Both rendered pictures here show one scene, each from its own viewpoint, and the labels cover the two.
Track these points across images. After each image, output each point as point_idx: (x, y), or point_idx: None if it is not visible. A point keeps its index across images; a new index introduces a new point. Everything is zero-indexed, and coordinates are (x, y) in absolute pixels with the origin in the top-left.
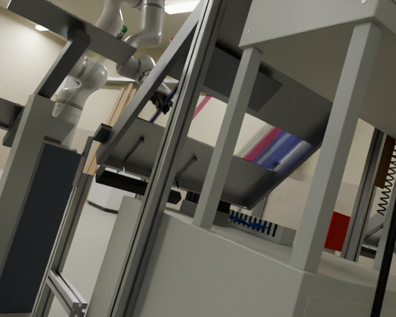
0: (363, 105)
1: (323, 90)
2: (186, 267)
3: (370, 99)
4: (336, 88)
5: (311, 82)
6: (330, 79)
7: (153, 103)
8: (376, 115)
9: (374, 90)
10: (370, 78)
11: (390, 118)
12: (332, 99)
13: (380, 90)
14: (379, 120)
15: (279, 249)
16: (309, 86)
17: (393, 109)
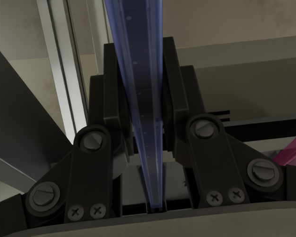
0: (251, 55)
1: (208, 63)
2: None
3: (228, 54)
4: (203, 60)
5: (186, 65)
6: (180, 61)
7: (84, 134)
8: (281, 52)
9: (205, 54)
10: (179, 55)
11: (285, 50)
12: (236, 61)
13: (204, 53)
14: None
15: None
16: (198, 66)
17: (252, 50)
